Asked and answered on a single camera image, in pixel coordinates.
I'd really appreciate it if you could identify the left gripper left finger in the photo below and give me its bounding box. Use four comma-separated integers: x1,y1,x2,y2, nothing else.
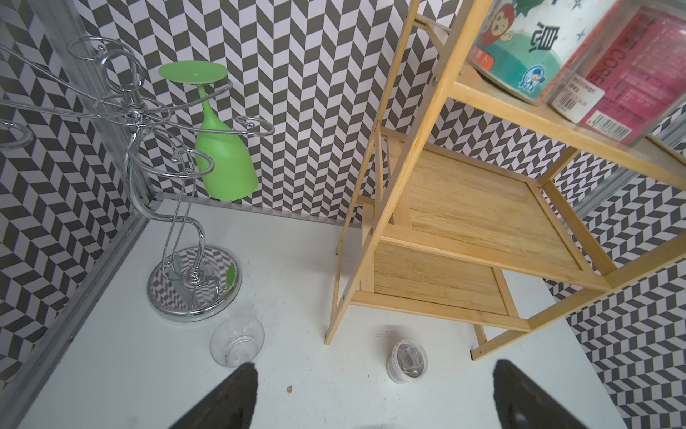
171,362,258,429

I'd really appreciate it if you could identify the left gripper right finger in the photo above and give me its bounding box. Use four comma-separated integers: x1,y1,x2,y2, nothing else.
493,359,586,429

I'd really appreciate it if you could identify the carrot seed jar red label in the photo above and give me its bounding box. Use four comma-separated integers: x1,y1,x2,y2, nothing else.
468,0,619,105

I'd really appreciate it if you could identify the green plastic goblet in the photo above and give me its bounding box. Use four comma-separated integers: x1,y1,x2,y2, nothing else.
159,61,259,201

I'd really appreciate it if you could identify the chrome wire glass rack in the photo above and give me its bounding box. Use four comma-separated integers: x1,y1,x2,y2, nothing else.
0,34,276,324

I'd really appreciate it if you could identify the clear glass cup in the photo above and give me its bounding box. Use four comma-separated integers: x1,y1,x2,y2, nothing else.
210,315,265,368

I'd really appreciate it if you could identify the bamboo three-tier shelf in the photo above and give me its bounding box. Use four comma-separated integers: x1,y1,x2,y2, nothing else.
325,1,685,360

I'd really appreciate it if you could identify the small clear tub far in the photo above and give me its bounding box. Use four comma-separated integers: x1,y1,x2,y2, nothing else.
387,340,428,384

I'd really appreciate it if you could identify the flower seed jar pink label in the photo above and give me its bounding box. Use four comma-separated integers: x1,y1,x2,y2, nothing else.
550,1,685,146

